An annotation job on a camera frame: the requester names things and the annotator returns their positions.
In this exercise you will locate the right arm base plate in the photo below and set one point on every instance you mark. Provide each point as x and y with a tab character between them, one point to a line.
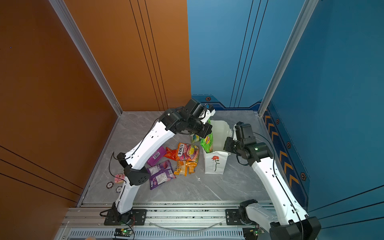
233	217

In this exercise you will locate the orange snack packet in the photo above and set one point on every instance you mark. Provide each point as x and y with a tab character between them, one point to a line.
185	167

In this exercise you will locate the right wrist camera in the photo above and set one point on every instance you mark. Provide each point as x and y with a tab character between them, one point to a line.
244	132

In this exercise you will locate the colourful candy bag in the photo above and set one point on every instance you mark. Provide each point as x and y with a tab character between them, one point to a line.
187	152

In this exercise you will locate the purple grape candy bag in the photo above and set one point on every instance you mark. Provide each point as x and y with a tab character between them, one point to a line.
155	158

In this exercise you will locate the white paper bag with flowers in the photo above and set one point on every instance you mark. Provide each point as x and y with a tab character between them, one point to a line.
215	162

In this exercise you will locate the purple snack bag white label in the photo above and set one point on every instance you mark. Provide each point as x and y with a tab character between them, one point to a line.
160	174

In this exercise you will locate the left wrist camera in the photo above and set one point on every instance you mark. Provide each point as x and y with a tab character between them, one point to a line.
208	112

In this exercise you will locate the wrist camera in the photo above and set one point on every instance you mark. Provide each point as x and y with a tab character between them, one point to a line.
208	112
244	132

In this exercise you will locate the small green snack bag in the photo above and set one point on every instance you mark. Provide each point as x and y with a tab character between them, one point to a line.
195	138

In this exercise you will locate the circuit board right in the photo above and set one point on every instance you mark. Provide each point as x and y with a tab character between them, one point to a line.
252	234

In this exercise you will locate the green circuit board left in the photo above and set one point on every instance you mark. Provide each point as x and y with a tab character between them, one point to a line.
124	233

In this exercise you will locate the red snack packet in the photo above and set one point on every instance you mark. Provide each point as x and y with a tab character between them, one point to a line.
171	154

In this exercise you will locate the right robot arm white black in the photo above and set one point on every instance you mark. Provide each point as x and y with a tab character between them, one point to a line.
290	221

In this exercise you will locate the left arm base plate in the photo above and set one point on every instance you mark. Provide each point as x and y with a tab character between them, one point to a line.
131	218

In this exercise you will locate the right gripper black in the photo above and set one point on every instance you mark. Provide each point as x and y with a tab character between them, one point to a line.
228	143

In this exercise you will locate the aluminium rail frame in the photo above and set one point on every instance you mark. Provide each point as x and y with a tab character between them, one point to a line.
164	221

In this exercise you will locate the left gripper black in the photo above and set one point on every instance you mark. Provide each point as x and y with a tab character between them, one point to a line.
206	131

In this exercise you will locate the pink donut sticker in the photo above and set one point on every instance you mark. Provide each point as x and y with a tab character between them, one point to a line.
119	178

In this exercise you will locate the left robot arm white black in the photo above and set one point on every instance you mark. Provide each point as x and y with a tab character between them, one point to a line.
170	123

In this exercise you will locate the large green chips bag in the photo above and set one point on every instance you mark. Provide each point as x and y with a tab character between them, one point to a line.
207	143

